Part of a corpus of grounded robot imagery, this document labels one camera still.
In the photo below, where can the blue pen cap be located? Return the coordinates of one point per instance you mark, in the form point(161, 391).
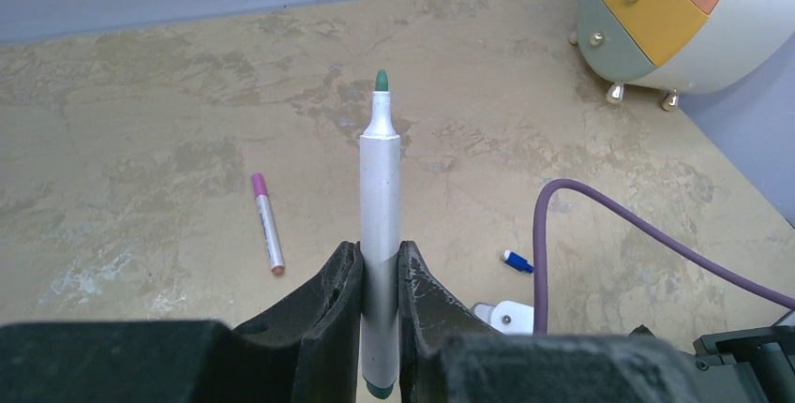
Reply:
point(516, 261)

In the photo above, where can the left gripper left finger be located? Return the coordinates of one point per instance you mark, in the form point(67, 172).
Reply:
point(304, 348)

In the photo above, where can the cream cylindrical drum toy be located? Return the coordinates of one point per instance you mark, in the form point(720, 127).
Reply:
point(679, 46)

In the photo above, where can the pink pen cap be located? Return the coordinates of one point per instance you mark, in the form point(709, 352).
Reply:
point(258, 185)

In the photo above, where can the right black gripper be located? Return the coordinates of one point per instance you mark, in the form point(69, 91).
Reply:
point(754, 365)

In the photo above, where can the white pen brown tip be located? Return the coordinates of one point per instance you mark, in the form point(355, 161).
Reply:
point(270, 232)

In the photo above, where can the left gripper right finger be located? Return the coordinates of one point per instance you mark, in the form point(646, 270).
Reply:
point(449, 355)

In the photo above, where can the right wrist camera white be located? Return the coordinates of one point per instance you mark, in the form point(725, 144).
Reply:
point(507, 317)

